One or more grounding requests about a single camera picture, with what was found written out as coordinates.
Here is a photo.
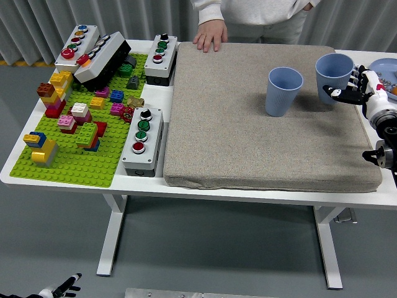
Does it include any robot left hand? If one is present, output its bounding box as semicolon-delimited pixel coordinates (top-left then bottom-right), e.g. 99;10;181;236
37;273;83;298

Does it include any person's right hand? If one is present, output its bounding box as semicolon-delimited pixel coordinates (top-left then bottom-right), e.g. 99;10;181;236
192;20;228;53

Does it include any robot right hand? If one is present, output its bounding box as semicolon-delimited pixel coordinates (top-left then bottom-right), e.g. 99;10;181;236
322;64;397;120

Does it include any blue ribbed plastic cup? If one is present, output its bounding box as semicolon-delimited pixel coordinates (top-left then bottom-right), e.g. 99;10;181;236
264;66;304;118
314;53;355;106

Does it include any light blue plate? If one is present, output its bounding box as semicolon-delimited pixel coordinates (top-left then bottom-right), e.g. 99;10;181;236
368;58;397;102

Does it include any small four-button control box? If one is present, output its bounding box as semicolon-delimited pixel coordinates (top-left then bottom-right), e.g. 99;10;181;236
144;33;179;87

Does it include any person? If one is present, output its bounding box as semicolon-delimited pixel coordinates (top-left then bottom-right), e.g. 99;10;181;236
189;0;322;53

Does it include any white table leg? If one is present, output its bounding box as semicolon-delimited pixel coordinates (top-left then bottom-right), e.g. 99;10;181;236
312;205;344;291
96;194;128;277

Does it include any grey pleated curtain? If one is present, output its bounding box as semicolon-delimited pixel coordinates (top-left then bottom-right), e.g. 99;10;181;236
0;0;397;68

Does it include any grey-brown cushion mat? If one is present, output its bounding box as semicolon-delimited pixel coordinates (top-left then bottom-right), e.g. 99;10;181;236
163;42;383;192

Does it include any tilted white black-based button box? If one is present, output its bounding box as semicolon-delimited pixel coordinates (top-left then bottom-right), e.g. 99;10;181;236
73;31;133;93

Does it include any grey metal plate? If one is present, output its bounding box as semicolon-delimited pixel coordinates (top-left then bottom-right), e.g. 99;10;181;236
124;287;280;298

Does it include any large four-button control box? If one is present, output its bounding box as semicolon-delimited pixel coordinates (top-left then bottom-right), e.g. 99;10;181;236
121;107;164;178

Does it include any white five-button control box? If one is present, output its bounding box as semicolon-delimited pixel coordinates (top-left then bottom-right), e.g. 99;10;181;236
54;24;101;75

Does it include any green brick baseplate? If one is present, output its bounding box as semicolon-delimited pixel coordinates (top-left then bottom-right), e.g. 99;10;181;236
9;53;149;189

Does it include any yellow blue grey brick duck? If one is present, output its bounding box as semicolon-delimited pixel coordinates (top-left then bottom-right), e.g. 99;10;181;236
23;131;60;169

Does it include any white and pink brick stack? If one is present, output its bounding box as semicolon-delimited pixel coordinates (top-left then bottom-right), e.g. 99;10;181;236
71;102;93;125

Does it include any green orange blue brick stack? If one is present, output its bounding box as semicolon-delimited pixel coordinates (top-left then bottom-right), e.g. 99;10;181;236
75;122;101;153

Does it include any yellow white green brick stack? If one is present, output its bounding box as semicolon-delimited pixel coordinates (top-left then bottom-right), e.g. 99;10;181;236
49;70;74;102

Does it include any pink and red brick stack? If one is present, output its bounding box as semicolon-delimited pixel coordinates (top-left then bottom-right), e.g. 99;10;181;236
57;114;78;135

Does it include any brown yellow red brick tower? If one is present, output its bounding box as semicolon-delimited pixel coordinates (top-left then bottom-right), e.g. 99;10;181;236
36;82;68;119

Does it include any brass valve with red handle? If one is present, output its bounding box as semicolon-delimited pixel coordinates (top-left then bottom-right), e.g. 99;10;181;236
120;95;146;123

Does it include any grey bracket under table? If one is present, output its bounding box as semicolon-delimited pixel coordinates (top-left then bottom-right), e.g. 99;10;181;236
333;207;358;224

